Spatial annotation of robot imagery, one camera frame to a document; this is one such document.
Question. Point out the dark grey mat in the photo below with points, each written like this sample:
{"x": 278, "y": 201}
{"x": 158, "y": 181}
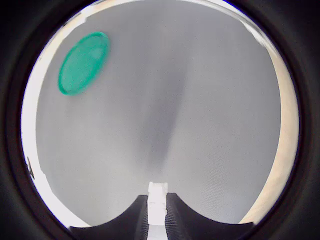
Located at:
{"x": 160, "y": 112}

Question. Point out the round green lid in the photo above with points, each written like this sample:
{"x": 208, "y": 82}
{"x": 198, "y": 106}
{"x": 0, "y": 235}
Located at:
{"x": 83, "y": 63}

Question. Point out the small white plastic terminal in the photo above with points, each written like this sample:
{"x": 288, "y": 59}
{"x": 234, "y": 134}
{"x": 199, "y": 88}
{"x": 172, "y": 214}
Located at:
{"x": 157, "y": 202}

